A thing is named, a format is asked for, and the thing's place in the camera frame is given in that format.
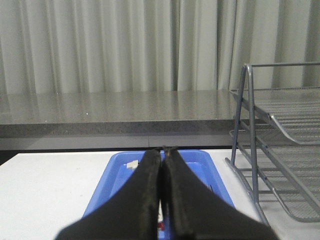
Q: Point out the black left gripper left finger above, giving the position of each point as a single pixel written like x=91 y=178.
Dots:
x=130 y=214

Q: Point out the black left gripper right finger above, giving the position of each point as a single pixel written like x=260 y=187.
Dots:
x=193 y=212

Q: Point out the mesh tray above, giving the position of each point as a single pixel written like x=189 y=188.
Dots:
x=300 y=163
x=293 y=111
x=262 y=177

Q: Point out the red emergency stop button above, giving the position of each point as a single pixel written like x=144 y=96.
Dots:
x=161 y=226

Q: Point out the blue plastic tray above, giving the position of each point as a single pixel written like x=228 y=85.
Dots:
x=116 y=174

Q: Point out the white circuit breaker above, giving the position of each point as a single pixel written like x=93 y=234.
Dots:
x=132 y=165

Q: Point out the grey pleated curtain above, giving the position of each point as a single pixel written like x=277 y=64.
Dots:
x=89 y=46

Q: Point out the grey metal rack frame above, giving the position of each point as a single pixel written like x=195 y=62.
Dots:
x=245 y=118

